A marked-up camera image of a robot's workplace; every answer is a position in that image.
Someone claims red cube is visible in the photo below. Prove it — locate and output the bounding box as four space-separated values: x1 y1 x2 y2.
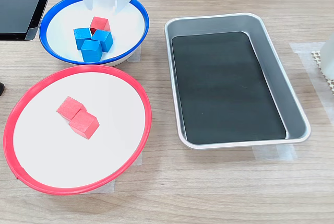
89 16 111 36
56 96 87 121
68 109 100 140

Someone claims blue cube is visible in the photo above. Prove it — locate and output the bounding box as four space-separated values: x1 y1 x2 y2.
91 29 114 53
73 27 92 51
80 39 103 63

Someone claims white plate blue rim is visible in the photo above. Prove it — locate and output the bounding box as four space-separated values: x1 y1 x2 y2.
38 0 150 67

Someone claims clear tape strip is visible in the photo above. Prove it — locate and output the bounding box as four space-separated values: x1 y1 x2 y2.
80 179 115 195
132 153 143 167
126 46 142 63
252 144 298 161

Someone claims black flat device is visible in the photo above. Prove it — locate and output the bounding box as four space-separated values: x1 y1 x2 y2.
0 0 57 41

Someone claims black mat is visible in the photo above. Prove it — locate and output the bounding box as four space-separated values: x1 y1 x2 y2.
171 31 288 145

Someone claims white plate red rim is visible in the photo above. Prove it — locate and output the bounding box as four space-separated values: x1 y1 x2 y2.
3 64 153 195

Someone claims steel tray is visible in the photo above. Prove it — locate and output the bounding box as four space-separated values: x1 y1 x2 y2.
163 12 312 150

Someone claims translucent tape sheet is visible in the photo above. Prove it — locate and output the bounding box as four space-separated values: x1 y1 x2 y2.
289 41 334 127

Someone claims pale perforated base plate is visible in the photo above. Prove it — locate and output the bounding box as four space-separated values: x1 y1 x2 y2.
310 50 334 96

